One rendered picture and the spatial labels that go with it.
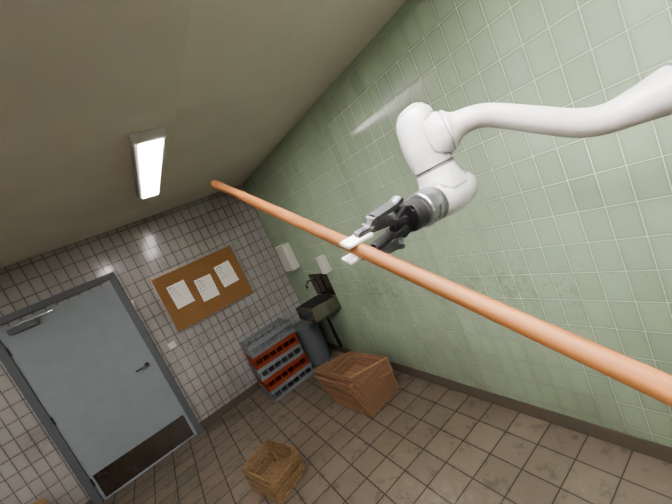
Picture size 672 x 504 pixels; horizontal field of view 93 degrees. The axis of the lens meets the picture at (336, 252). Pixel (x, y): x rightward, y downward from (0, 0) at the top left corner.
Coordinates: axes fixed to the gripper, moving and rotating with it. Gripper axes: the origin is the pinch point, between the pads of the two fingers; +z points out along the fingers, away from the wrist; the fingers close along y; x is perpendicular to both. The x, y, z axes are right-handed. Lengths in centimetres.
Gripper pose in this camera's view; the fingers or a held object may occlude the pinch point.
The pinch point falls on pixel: (357, 247)
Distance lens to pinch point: 66.7
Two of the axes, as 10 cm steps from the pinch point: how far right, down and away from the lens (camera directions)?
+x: -6.4, -3.2, 7.0
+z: -7.6, 4.3, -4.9
